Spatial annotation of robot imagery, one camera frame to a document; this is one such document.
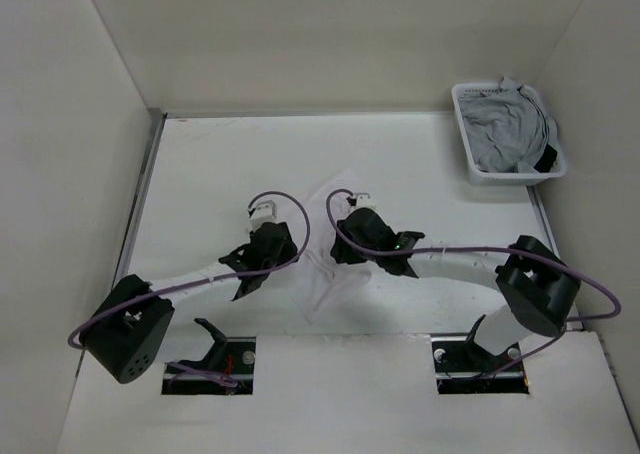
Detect white tank top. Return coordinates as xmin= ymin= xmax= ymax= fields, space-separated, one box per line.
xmin=281 ymin=169 xmax=372 ymax=324

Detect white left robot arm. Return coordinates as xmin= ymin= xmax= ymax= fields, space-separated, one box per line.
xmin=68 ymin=222 xmax=310 ymax=384

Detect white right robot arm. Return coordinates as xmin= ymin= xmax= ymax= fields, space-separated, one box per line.
xmin=331 ymin=208 xmax=581 ymax=370

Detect grey tank top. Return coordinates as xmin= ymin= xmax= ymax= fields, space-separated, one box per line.
xmin=459 ymin=78 xmax=558 ymax=174

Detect black tank top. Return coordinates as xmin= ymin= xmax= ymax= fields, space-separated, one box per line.
xmin=534 ymin=144 xmax=558 ymax=173

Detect white plastic basket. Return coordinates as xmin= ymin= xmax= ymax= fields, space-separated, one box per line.
xmin=451 ymin=80 xmax=567 ymax=186

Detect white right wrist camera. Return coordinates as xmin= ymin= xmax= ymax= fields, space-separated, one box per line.
xmin=347 ymin=193 xmax=376 ymax=211

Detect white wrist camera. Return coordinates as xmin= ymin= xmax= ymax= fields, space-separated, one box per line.
xmin=248 ymin=200 xmax=277 ymax=232
xmin=347 ymin=193 xmax=376 ymax=211

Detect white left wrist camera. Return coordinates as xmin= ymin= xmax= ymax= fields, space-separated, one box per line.
xmin=248 ymin=200 xmax=277 ymax=232

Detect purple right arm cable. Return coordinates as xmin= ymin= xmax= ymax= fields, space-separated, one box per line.
xmin=325 ymin=188 xmax=622 ymax=380

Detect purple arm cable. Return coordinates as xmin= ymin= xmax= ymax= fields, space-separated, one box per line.
xmin=325 ymin=188 xmax=622 ymax=380
xmin=67 ymin=190 xmax=311 ymax=350

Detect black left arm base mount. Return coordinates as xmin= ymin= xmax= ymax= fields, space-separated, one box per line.
xmin=161 ymin=318 xmax=257 ymax=397

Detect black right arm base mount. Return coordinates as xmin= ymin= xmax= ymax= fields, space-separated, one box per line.
xmin=431 ymin=315 xmax=529 ymax=395

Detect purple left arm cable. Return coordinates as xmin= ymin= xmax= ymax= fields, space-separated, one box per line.
xmin=67 ymin=190 xmax=311 ymax=350

